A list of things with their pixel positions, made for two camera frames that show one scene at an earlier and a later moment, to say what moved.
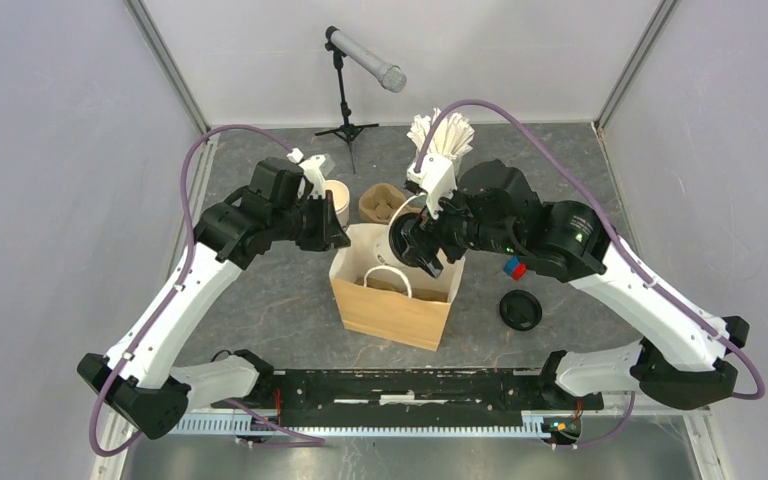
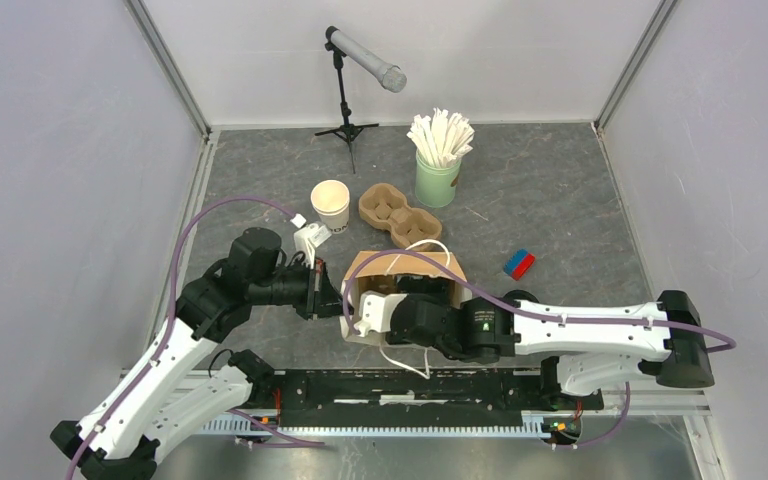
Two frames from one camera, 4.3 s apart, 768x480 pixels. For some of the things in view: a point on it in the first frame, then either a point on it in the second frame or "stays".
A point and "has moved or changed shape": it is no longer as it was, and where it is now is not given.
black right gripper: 447,202 to 434,287
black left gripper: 330,234 to 322,298
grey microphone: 390,76 stays
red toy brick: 519,271 stays
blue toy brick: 511,264 stays
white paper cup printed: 341,200 stays
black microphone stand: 348,130 stays
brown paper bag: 395,302 has moved or changed shape
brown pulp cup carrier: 379,202 stays
